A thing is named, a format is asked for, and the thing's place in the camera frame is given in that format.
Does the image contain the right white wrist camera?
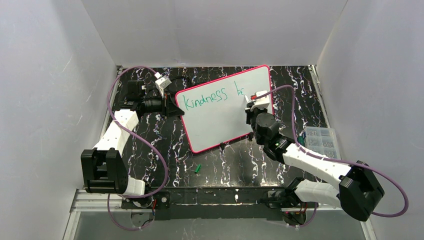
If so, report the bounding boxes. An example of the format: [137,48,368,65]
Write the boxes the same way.
[249,90,271,112]

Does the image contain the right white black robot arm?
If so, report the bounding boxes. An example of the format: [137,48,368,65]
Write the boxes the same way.
[245,102,385,222]

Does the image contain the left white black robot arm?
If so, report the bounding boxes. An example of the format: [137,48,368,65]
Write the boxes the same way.
[80,77,184,198]

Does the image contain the clear plastic screw box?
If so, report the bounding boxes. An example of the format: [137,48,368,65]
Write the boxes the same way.
[302,126,341,160]

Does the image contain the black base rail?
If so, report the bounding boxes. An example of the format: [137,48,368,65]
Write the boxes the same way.
[115,186,309,222]

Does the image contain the black cable behind whiteboard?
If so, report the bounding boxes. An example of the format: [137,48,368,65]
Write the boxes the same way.
[168,76,206,90]

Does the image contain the pink framed whiteboard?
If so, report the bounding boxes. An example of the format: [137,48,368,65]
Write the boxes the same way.
[175,65,272,154]

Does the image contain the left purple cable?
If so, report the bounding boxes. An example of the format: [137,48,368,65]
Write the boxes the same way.
[106,65,170,232]

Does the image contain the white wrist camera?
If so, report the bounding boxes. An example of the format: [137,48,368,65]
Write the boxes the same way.
[154,72,172,97]
[249,90,271,112]

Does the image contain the purple cable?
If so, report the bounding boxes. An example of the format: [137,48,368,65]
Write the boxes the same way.
[106,65,170,232]
[255,84,410,219]

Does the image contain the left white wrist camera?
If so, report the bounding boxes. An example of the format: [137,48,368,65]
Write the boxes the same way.
[154,72,172,97]

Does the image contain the green marker cap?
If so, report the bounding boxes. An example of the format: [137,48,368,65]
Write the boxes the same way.
[194,164,202,174]

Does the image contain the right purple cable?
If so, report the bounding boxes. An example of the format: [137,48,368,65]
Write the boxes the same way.
[255,84,410,219]

